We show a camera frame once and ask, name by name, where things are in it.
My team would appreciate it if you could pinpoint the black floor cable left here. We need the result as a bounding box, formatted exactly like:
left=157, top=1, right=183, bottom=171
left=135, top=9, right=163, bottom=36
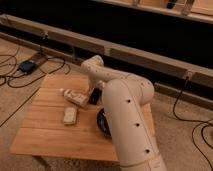
left=0, top=42, right=72, bottom=129

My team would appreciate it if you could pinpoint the wooden folding table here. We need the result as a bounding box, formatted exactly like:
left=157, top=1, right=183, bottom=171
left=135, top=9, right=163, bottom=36
left=9, top=73, right=157, bottom=171

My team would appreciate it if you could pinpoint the black floor cable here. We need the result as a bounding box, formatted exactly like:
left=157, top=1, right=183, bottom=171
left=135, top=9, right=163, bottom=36
left=0, top=42, right=72, bottom=129
left=172, top=75, right=213, bottom=164

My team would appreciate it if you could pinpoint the black power adapter box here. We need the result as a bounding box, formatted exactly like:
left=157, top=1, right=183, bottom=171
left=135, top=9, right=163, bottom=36
left=18, top=60, right=36, bottom=74

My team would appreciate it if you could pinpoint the white tube bottle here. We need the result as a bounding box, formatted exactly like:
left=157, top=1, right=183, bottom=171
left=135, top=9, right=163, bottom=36
left=60, top=88, right=88, bottom=107

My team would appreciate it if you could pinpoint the long wooden beam rail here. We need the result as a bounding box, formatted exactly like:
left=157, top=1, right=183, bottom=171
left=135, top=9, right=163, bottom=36
left=0, top=14, right=213, bottom=88

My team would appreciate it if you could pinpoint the white rectangular eraser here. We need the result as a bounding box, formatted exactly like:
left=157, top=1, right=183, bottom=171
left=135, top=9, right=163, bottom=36
left=63, top=107, right=77, bottom=125

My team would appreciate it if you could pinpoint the white ceramic cup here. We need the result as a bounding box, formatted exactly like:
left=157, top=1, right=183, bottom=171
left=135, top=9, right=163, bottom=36
left=89, top=88, right=102, bottom=105

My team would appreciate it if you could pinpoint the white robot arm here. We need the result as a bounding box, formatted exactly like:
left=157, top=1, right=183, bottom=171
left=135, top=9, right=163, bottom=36
left=81, top=55, right=167, bottom=171

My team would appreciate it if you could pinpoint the black bowl with items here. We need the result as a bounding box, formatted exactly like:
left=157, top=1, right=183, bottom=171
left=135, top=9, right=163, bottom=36
left=96, top=109, right=111, bottom=137

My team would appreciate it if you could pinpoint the black floor cable right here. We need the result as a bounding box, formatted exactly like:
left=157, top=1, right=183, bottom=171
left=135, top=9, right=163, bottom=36
left=172, top=75, right=213, bottom=164

